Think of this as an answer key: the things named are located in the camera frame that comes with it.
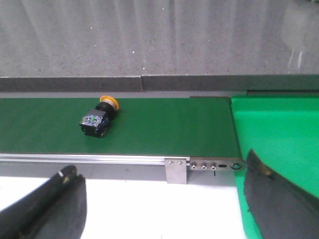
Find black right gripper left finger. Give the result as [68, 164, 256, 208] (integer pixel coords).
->
[0, 165, 87, 239]

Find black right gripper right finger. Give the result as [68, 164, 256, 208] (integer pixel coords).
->
[244, 149, 319, 239]

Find steel slotted end plate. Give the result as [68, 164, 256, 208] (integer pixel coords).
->
[189, 157, 246, 172]

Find steel conveyor support bracket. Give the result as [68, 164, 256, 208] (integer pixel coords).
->
[164, 158, 187, 184]

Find yellow black push button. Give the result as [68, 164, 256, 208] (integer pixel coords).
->
[79, 95, 119, 138]

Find aluminium conveyor side rail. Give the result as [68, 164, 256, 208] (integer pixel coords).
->
[0, 153, 190, 165]

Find green conveyor belt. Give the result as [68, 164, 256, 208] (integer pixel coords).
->
[0, 97, 241, 158]

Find bright green mat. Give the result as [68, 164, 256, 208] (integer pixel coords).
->
[231, 96, 319, 239]

